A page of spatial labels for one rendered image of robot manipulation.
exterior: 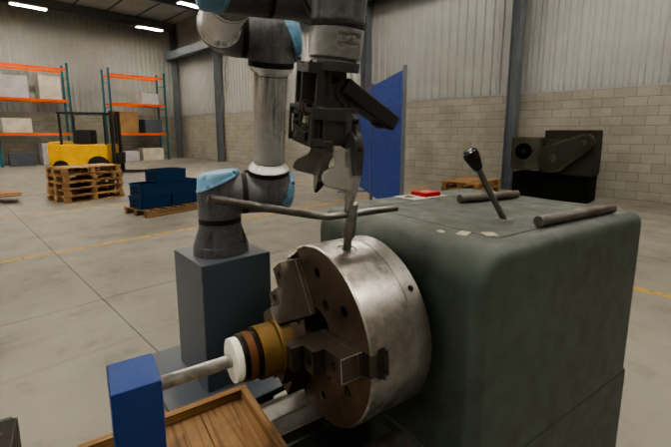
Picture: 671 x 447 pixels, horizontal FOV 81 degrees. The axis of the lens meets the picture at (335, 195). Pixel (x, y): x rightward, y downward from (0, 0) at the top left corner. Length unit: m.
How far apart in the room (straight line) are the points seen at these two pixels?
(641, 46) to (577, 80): 1.26
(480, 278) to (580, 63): 10.41
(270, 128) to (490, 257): 0.65
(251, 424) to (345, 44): 0.70
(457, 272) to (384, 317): 0.14
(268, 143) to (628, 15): 10.27
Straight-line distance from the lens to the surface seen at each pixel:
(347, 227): 0.65
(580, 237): 0.87
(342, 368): 0.62
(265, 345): 0.66
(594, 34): 11.02
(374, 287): 0.63
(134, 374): 0.64
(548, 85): 11.04
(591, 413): 1.15
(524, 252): 0.71
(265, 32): 1.00
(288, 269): 0.72
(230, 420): 0.89
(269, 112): 1.04
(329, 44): 0.55
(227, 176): 1.08
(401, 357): 0.65
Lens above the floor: 1.43
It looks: 9 degrees down
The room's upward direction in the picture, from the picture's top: straight up
